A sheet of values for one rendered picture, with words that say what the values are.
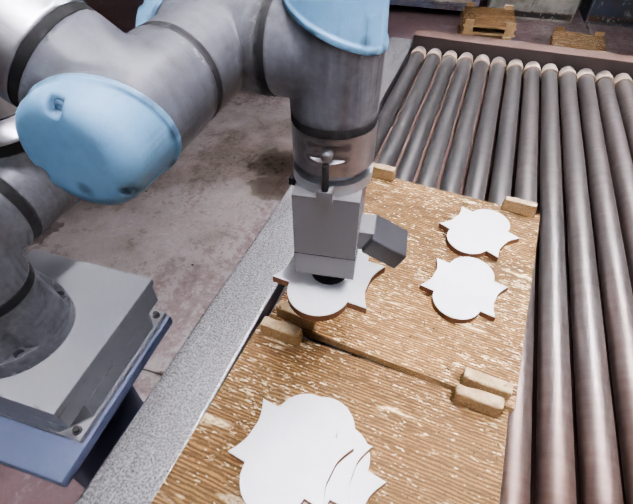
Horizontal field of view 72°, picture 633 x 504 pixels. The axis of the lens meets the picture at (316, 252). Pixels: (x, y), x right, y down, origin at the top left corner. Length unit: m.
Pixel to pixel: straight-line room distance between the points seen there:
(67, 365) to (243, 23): 0.48
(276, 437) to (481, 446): 0.24
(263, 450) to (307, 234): 0.24
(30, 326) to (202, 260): 1.49
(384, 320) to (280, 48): 0.43
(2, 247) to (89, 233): 1.83
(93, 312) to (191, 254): 1.46
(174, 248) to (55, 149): 1.91
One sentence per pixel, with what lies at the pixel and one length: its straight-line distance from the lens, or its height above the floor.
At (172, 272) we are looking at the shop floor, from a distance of 2.07.
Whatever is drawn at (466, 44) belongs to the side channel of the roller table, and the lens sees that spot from 1.60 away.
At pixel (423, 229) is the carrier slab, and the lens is 0.80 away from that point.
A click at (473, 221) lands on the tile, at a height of 0.95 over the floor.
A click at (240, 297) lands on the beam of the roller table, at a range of 0.71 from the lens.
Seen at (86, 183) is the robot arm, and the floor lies 1.31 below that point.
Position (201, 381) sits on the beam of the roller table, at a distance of 0.64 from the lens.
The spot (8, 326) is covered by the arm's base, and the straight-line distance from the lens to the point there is 0.64.
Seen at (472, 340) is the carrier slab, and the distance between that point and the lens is 0.67.
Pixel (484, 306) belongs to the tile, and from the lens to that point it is 0.70.
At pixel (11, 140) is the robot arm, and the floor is 1.20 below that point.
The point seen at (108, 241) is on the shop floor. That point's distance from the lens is 2.33.
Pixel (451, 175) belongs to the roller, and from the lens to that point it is 0.98.
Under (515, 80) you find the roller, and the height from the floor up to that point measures 0.92.
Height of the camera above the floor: 1.46
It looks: 45 degrees down
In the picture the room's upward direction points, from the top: straight up
